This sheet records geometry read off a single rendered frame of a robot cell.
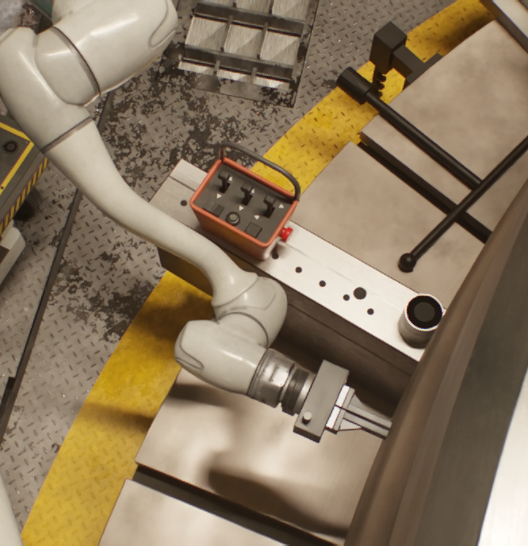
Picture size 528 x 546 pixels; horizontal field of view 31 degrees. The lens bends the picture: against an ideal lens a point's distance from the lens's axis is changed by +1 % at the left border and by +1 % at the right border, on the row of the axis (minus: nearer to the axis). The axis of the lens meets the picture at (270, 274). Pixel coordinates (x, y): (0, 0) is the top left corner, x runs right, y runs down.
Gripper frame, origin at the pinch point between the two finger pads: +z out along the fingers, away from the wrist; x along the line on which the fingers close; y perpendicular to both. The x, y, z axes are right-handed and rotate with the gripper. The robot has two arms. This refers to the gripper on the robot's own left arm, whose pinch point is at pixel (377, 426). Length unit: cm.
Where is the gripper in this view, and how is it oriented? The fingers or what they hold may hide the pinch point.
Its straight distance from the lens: 168.4
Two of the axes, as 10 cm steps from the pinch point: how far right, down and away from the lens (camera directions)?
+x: 4.1, -8.5, 3.4
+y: 0.2, -3.7, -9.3
